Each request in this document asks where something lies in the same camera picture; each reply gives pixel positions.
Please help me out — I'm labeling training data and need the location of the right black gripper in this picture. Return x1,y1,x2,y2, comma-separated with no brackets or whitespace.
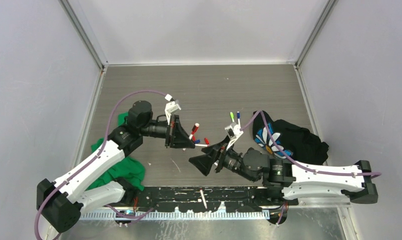
189,134,257,182

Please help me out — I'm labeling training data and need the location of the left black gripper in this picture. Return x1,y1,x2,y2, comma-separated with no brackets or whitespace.
140,115,195,149

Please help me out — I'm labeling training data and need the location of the blue capped white pen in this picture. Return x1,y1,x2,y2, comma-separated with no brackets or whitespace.
237,111,241,128

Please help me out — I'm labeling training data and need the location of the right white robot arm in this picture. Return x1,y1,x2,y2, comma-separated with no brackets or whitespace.
189,137,379,206

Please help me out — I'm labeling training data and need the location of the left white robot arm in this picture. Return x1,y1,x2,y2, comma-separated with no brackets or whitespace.
36,98,195,234

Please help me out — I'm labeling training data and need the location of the green cloth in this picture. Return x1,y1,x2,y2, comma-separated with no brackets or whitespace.
86,112,146,192

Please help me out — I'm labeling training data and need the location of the black daisy cloth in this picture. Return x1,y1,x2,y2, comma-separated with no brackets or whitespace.
252,112,329,165

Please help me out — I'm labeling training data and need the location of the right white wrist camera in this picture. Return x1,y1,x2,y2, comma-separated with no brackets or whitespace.
224,123,244,150

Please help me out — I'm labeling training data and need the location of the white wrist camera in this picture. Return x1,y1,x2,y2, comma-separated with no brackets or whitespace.
224,123,244,150
164,94,181,124

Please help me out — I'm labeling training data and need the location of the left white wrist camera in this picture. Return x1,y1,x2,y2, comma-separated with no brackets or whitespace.
164,94,181,124

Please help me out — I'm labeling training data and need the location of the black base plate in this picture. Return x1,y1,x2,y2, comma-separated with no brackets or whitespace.
111,186,298,213

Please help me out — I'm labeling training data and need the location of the slotted cable duct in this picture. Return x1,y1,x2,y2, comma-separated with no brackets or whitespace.
80,209,270,221

